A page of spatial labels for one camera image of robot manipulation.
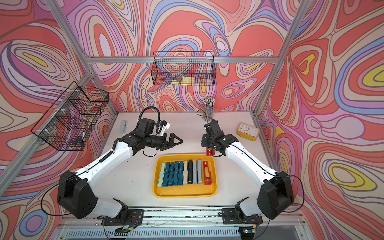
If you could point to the yellow alarm clock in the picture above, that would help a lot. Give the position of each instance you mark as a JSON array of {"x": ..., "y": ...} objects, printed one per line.
[{"x": 248, "y": 132}]

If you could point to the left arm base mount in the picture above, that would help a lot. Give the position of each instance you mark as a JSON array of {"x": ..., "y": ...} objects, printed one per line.
[{"x": 126, "y": 217}]

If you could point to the dark teal pruning pliers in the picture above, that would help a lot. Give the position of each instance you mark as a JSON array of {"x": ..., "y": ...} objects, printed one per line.
[{"x": 166, "y": 174}]

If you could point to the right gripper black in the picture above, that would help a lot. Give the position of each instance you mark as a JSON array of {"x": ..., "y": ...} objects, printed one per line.
[{"x": 204, "y": 143}]

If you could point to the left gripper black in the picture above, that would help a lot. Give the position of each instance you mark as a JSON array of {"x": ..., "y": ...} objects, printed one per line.
[{"x": 171, "y": 143}]

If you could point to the pencil holder cup with pencils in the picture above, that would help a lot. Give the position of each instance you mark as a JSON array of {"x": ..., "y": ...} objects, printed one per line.
[{"x": 208, "y": 108}]

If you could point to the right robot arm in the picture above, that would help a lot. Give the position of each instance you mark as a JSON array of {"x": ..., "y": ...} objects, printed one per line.
[{"x": 275, "y": 188}]

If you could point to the grey pruning pliers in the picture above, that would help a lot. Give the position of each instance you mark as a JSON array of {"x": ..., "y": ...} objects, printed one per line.
[{"x": 195, "y": 172}]

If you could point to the black wire basket back wall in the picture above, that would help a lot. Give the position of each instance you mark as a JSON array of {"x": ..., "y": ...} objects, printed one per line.
[{"x": 168, "y": 65}]

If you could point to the light blue-grey pliers far left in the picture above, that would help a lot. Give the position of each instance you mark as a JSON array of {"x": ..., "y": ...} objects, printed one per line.
[{"x": 123, "y": 127}]

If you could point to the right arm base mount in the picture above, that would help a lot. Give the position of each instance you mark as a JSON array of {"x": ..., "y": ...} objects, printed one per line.
[{"x": 235, "y": 215}]

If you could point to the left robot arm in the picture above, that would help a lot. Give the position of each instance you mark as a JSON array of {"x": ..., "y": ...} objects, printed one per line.
[{"x": 75, "y": 191}]

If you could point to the black wire basket wall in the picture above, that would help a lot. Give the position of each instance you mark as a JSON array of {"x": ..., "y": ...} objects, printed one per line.
[
  {"x": 168, "y": 65},
  {"x": 70, "y": 120}
]

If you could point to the yellow plastic storage tray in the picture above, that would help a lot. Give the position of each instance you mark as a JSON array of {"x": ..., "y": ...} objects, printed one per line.
[{"x": 189, "y": 190}]

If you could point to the beige pruning pliers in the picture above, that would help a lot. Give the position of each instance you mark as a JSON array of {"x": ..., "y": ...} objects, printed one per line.
[{"x": 185, "y": 173}]

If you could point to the black pruning pliers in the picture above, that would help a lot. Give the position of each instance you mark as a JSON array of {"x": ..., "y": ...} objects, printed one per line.
[{"x": 190, "y": 172}]

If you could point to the black wire basket left wall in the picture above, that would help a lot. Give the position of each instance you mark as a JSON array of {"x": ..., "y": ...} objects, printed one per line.
[{"x": 70, "y": 120}]

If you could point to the grey pruning pliers angled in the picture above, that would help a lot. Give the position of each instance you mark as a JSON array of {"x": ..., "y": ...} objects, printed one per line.
[{"x": 199, "y": 172}]

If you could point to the yellow sticky notes in basket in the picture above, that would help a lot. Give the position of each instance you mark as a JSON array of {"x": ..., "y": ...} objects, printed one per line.
[{"x": 183, "y": 81}]

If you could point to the aluminium front rail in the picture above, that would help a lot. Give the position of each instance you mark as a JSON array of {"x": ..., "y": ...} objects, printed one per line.
[{"x": 186, "y": 223}]

